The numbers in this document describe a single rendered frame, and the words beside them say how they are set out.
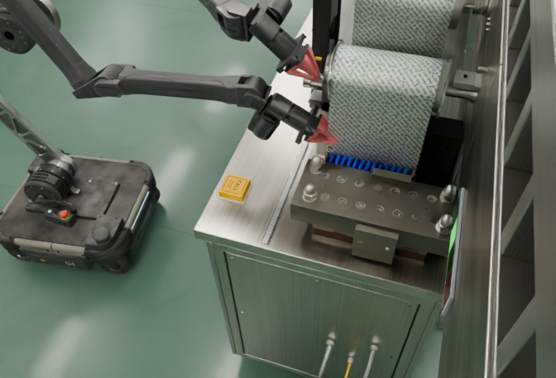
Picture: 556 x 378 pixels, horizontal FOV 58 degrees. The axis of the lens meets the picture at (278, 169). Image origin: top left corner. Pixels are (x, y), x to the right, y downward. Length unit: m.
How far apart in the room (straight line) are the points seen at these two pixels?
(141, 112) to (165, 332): 1.46
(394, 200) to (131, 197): 1.43
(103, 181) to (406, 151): 1.57
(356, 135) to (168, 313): 1.32
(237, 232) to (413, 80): 0.58
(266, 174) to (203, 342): 0.95
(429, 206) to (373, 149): 0.20
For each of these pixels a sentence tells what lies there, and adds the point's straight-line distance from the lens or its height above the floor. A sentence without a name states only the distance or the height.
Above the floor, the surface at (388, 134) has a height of 1.13.
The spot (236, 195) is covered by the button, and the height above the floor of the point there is 0.92.
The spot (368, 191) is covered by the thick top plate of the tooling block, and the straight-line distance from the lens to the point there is 1.25.
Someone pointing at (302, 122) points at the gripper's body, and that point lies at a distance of 1.25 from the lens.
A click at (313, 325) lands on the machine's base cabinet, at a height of 0.54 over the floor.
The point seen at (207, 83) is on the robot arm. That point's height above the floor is 1.22.
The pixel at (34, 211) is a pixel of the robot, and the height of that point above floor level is 0.25.
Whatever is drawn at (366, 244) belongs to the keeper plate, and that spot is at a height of 0.97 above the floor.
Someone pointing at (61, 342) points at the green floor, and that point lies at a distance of 2.36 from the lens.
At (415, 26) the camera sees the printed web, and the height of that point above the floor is 1.29.
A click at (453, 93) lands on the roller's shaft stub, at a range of 1.21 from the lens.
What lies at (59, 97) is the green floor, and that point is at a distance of 3.48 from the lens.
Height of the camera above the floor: 1.98
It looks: 48 degrees down
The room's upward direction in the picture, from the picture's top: 3 degrees counter-clockwise
